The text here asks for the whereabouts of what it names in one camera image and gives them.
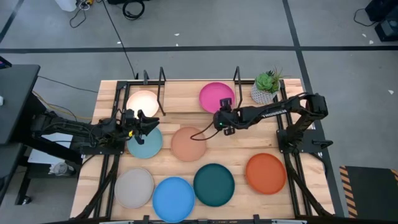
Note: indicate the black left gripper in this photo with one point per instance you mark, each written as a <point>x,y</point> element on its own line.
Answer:
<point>129,119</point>

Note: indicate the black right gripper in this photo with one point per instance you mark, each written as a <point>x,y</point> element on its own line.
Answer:
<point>227,118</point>

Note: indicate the light teal plate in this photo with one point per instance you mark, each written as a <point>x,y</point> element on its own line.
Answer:
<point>151,147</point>

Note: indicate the cream plate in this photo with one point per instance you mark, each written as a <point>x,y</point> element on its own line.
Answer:
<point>143,101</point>

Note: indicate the salmon plate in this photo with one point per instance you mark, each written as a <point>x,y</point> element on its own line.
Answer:
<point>188,146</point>

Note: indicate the orange plate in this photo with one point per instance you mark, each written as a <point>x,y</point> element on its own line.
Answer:
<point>265,173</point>

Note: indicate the dark teal plate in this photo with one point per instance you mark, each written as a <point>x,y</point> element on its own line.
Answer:
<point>214,185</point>

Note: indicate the blue plate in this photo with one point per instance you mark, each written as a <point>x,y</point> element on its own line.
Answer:
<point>173,199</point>

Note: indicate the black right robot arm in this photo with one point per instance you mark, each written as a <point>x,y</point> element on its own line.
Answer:
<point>314,105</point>

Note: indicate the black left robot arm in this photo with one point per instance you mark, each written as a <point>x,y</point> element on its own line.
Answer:
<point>77,129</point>

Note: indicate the wooden shelf with black legs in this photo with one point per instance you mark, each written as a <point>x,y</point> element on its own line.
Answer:
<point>183,96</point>

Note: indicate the pink plate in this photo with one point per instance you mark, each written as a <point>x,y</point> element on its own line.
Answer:
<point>213,93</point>

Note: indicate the green succulent in white pot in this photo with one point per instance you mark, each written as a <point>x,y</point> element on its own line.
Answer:
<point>262,93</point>

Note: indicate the grey plate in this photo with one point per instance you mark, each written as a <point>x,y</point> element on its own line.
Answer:
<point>133,188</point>

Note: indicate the white box under desk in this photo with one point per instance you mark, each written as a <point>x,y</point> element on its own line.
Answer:
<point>59,140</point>

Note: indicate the black desk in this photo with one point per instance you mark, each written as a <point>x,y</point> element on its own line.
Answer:
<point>15,99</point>

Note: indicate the white bin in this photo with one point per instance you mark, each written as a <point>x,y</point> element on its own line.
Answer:
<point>66,4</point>

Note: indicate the black mat with hazard stripes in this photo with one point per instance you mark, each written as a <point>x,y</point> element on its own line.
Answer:
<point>373,193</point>

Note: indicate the black equipment box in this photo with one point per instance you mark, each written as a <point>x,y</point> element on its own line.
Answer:
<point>388,30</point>
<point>382,9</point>

